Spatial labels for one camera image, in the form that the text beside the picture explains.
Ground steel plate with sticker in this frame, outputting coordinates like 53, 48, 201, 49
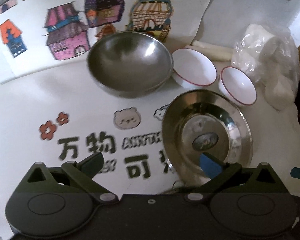
161, 89, 253, 186

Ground white red-rimmed bowl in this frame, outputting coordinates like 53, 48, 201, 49
218, 66, 257, 107
172, 48, 217, 89

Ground deep steel bowl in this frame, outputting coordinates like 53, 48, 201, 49
87, 31, 173, 98

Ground white printed table mat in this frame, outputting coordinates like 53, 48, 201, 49
0, 62, 300, 240

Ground plastic bag of white rolls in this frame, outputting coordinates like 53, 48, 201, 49
231, 23, 300, 111

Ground white candle rear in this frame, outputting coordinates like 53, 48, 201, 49
191, 40, 233, 54

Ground houses drawing paper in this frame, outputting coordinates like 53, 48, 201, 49
0, 0, 211, 83

